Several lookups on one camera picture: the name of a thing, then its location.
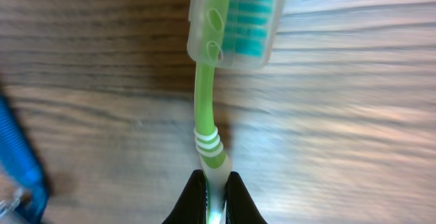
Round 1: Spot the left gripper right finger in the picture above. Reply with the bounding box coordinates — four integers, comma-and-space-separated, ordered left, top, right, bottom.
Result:
225, 172, 267, 224

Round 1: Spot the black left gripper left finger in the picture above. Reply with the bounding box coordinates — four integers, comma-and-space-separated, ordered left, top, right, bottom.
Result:
162, 170, 206, 224

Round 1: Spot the blue disposable razor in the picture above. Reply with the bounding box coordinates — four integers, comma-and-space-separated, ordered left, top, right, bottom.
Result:
1, 96, 49, 223

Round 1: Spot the green white toothbrush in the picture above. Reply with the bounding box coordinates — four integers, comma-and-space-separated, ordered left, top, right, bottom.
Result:
187, 0, 285, 223

